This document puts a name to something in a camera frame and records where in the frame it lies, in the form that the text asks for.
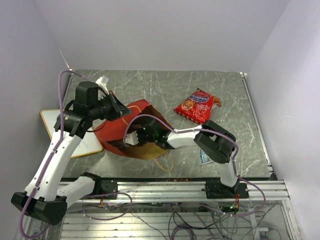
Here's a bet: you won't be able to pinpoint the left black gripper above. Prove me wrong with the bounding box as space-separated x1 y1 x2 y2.
89 90 133 122

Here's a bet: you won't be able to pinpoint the aluminium frame rail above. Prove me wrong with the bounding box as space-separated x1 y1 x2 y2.
27 179 291 203

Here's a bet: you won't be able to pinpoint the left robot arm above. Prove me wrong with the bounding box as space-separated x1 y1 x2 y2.
11 81 131 226

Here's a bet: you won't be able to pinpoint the purple cable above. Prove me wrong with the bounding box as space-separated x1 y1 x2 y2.
19 69 93 238
123 114 267 217

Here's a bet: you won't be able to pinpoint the red paper bag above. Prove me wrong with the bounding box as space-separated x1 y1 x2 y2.
94 99 174 172

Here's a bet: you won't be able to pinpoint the loose cables under table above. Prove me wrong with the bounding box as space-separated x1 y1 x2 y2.
82 194 273 240

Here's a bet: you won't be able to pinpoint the red candy bag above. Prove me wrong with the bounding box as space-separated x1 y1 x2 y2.
173 88 222 125

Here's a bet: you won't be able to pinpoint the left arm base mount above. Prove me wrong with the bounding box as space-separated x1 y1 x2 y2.
80 172 118 200

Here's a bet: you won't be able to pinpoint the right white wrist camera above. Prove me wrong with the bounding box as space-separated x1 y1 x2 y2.
124 131 139 146

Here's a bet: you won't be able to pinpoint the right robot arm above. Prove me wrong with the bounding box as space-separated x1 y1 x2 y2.
133 120 240 198

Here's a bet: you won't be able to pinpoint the white blue snack wrapper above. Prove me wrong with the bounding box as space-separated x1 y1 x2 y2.
199 149 214 166

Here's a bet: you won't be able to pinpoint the small whiteboard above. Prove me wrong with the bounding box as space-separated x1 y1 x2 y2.
40 108 104 159

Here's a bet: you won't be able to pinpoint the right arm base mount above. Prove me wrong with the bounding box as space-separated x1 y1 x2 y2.
201 179 249 199

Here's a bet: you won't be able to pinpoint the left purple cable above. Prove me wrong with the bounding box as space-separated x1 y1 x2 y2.
19 69 93 238

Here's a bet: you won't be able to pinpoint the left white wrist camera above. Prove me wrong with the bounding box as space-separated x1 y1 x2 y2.
95 75 109 95

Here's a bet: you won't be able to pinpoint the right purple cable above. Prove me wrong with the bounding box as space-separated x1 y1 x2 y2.
123 114 267 217

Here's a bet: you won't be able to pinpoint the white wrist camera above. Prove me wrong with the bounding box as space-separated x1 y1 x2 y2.
124 131 139 146
95 75 109 95

